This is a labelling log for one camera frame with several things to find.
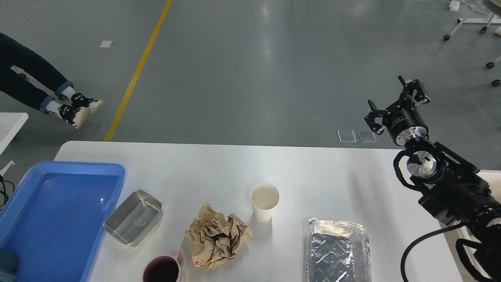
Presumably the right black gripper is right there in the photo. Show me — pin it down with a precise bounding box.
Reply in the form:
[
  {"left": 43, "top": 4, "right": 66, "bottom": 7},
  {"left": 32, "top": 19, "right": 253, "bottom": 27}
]
[{"left": 364, "top": 76, "right": 431, "bottom": 146}]

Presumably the pink mug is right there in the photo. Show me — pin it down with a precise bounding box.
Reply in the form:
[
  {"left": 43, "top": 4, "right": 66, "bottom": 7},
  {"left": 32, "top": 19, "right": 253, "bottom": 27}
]
[{"left": 142, "top": 249, "right": 187, "bottom": 282}]

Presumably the small stainless steel tray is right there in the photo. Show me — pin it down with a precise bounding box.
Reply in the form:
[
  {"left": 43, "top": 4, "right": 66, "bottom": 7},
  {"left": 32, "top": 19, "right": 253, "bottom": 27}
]
[{"left": 103, "top": 190, "right": 163, "bottom": 248}]

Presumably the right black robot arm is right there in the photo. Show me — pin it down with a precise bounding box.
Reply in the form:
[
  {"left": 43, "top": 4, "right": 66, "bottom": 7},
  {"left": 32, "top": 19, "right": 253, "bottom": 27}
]
[{"left": 364, "top": 76, "right": 501, "bottom": 282}]

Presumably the clear floor plate right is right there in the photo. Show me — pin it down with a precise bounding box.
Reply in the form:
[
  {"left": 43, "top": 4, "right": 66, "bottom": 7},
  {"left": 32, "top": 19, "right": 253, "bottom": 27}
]
[{"left": 357, "top": 130, "right": 377, "bottom": 143}]

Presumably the clear floor plate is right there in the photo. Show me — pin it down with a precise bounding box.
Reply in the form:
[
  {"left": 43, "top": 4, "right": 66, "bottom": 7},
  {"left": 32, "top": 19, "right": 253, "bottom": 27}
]
[
  {"left": 337, "top": 130, "right": 357, "bottom": 143},
  {"left": 357, "top": 130, "right": 377, "bottom": 143}
]

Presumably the clear floor plate left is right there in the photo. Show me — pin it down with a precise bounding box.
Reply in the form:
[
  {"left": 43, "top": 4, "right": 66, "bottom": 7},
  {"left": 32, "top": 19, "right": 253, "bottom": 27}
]
[{"left": 337, "top": 130, "right": 357, "bottom": 143}]

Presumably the white rolling cart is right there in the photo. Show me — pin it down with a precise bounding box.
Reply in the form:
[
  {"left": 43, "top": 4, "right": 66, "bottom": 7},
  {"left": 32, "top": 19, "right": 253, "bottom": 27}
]
[{"left": 442, "top": 0, "right": 501, "bottom": 42}]

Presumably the aluminium foil tray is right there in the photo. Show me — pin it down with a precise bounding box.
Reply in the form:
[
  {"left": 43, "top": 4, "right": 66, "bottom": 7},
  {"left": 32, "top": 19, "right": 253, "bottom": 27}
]
[{"left": 306, "top": 218, "right": 372, "bottom": 282}]

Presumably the white paper cup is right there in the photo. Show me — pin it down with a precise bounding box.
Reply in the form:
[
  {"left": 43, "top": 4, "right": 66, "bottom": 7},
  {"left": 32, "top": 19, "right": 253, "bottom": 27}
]
[{"left": 249, "top": 183, "right": 280, "bottom": 222}]

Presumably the crumpled brown paper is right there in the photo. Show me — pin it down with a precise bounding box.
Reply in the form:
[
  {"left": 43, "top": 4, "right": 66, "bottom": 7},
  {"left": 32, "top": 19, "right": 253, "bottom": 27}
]
[{"left": 184, "top": 202, "right": 253, "bottom": 270}]

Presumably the person in black sweater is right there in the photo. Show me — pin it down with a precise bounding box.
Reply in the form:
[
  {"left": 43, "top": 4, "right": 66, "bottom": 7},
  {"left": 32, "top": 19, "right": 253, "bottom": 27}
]
[{"left": 0, "top": 33, "right": 104, "bottom": 128}]

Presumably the blue plastic tray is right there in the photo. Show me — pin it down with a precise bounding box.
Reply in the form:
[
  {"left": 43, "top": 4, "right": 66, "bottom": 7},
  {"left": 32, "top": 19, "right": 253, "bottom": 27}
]
[{"left": 0, "top": 161, "right": 126, "bottom": 282}]

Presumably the white side table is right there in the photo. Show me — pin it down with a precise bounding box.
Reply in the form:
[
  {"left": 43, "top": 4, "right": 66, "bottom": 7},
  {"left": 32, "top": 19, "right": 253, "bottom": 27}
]
[{"left": 0, "top": 112, "right": 29, "bottom": 154}]

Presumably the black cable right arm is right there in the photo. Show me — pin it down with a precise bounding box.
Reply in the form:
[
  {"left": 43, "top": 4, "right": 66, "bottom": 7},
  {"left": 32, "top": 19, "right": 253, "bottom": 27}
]
[{"left": 400, "top": 223, "right": 466, "bottom": 282}]

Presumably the black cables left edge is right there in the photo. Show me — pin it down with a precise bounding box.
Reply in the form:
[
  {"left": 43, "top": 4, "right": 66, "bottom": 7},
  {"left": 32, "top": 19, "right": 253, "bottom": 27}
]
[{"left": 0, "top": 174, "right": 16, "bottom": 212}]

